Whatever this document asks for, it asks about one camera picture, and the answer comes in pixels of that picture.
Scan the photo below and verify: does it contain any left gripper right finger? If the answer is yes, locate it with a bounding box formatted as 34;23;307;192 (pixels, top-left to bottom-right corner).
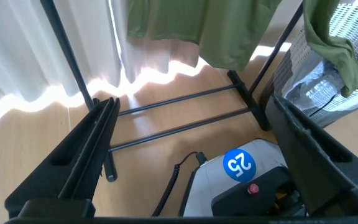
265;95;358;217

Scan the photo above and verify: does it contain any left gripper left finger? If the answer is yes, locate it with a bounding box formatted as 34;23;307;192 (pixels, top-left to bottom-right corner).
4;97;121;218

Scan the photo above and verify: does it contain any green long-sleeved shirt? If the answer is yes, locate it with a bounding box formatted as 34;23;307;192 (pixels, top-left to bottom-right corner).
126;0;358;98

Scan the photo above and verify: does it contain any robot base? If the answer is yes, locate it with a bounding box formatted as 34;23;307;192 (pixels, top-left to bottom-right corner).
178;138;358;218

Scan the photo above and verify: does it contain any black clothes rack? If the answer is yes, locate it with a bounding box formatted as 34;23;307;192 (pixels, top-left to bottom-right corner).
39;0;304;183

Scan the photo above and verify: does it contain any beige curtain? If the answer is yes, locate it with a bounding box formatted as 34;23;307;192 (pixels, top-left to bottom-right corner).
0;0;304;114

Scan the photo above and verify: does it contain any black cable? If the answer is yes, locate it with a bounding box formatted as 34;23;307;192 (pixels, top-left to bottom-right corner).
152;151;208;217

